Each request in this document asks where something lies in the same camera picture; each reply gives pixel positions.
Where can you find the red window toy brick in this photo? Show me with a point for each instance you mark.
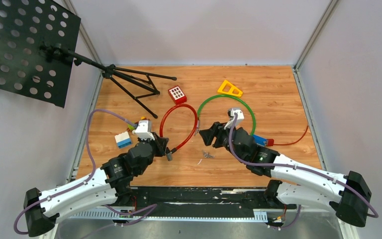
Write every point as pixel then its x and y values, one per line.
pixel 177 95

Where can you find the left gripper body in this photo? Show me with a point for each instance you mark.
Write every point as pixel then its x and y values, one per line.
pixel 158 149

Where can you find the blue green white brick stack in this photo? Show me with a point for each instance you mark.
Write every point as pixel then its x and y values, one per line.
pixel 260 140

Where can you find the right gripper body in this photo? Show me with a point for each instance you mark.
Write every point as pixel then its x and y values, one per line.
pixel 223 140

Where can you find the green cable lock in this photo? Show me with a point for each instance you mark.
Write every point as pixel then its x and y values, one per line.
pixel 254 125

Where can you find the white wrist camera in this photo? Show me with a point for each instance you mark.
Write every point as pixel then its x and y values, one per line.
pixel 235 115
pixel 143 130

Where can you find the black perforated music stand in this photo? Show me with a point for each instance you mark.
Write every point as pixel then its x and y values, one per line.
pixel 38 39

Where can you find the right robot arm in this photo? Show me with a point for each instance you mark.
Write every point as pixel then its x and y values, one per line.
pixel 347 195

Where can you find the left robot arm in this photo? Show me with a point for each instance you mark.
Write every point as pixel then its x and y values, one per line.
pixel 44 209

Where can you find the white blue toy brick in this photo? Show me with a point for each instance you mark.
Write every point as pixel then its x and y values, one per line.
pixel 122 140

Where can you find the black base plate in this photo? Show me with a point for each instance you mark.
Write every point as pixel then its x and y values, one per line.
pixel 199 202

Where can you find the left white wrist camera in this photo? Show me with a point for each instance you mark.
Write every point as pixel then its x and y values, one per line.
pixel 143 130

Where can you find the silver keys of red lock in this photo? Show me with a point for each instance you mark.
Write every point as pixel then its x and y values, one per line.
pixel 207 154

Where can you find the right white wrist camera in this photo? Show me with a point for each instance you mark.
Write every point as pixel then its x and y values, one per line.
pixel 235 115

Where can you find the yellow triangular toy piece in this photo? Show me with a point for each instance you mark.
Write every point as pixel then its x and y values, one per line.
pixel 228 88

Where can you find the red green toy car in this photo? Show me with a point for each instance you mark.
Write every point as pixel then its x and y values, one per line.
pixel 131 129

